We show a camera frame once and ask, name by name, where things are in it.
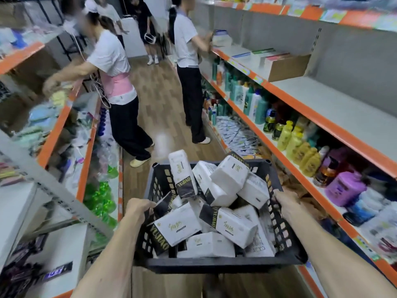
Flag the person's left hand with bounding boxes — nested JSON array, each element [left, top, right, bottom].
[[125, 198, 157, 229]]

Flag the person's right hand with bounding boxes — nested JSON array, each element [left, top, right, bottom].
[[273, 189, 303, 226]]

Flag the black plastic crate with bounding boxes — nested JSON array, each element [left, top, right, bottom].
[[134, 159, 308, 274]]

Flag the person's right forearm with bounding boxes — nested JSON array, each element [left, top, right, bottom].
[[288, 209, 397, 298]]

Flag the person's left forearm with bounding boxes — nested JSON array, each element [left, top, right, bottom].
[[71, 215, 146, 298]]

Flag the pile of brown packets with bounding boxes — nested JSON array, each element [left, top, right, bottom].
[[273, 169, 327, 221]]

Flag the group of green bottles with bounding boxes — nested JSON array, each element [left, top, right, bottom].
[[83, 166, 120, 228]]

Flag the amber pump bottle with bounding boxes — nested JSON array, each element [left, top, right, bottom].
[[313, 156, 338, 187]]

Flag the row of yellow bottles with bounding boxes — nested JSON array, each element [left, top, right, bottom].
[[277, 120, 323, 178]]

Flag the pile of white tissue packets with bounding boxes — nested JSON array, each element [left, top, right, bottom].
[[148, 149, 276, 258]]

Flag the dark bottle with yellow cap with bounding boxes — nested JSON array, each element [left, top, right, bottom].
[[272, 121, 284, 141], [263, 110, 276, 134]]

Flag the purple plastic bottle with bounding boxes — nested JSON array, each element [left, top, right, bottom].
[[325, 171, 367, 208]]

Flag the pile of white sachets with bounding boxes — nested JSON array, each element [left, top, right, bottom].
[[214, 116, 259, 157]]

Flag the stack of blue bottles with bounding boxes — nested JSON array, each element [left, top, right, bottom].
[[97, 107, 108, 137]]

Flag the row of teal white bottles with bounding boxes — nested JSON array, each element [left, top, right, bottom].
[[211, 57, 270, 125]]

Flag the pile of plastic-wrapped packets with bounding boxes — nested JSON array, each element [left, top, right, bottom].
[[343, 187, 397, 265]]

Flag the orange grey shelf unit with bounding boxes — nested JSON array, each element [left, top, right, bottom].
[[189, 0, 397, 298], [0, 0, 124, 298]]

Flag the group of small bottles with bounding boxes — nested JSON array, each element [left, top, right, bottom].
[[203, 95, 229, 126]]

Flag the pink waist band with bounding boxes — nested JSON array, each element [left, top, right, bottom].
[[99, 73, 134, 98]]

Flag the brown cardboard box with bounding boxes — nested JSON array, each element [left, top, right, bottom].
[[264, 53, 311, 83]]

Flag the row of flat boxes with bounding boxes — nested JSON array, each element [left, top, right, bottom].
[[228, 48, 291, 69]]

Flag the pile of dark packets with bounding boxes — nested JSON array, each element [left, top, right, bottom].
[[0, 234, 73, 298]]

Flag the stack of white blue boxes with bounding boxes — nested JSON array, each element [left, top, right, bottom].
[[212, 29, 233, 47]]

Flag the white cabinet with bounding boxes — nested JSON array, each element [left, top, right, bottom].
[[122, 15, 148, 59]]

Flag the white cables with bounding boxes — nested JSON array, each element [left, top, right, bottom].
[[74, 34, 111, 109]]

